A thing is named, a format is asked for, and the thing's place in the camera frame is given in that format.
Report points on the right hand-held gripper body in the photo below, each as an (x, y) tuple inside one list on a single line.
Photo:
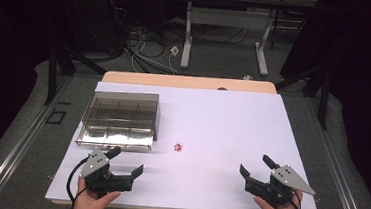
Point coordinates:
[(280, 189)]

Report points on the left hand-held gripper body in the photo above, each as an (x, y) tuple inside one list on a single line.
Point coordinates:
[(95, 164)]

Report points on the person's left hand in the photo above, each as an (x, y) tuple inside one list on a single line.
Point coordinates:
[(94, 202)]

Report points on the clear plastic compartment box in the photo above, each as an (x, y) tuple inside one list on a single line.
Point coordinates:
[(120, 119)]

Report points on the small red object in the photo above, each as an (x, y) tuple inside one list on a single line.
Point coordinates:
[(178, 147)]

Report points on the white board table cover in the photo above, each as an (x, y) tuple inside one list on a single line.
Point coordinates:
[(218, 127)]

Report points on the black metal stand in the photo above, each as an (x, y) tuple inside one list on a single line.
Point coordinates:
[(323, 98), (52, 74)]

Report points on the white plug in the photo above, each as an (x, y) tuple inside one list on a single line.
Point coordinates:
[(247, 77)]

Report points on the light wooden table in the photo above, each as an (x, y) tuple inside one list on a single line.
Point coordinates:
[(188, 82)]

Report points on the white power adapter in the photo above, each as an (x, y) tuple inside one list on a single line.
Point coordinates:
[(174, 50)]

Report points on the black curtain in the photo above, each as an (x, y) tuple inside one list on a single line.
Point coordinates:
[(11, 37), (359, 81)]

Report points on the white desk with metal legs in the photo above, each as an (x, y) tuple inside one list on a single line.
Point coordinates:
[(227, 19)]

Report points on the aluminium floor rail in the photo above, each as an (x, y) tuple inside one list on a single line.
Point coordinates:
[(20, 145), (339, 170)]

